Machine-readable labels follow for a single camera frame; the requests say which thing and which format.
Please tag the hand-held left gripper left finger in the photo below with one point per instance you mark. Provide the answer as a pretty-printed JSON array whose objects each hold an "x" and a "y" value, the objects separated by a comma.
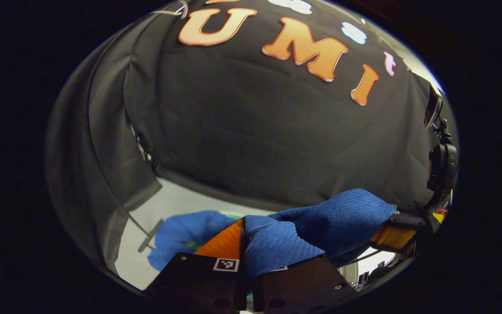
[{"x": 190, "y": 283}]

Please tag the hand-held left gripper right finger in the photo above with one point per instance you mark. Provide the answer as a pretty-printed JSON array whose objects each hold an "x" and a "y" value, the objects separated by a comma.
[{"x": 303, "y": 283}]

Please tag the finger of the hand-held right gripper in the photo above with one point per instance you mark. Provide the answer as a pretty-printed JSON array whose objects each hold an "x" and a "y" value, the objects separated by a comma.
[{"x": 392, "y": 237}]

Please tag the green laundry hamper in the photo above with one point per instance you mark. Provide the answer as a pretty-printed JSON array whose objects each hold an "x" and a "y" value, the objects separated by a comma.
[{"x": 233, "y": 215}]

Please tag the small white clothes hanger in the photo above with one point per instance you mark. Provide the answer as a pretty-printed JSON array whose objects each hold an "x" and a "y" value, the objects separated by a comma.
[{"x": 177, "y": 11}]

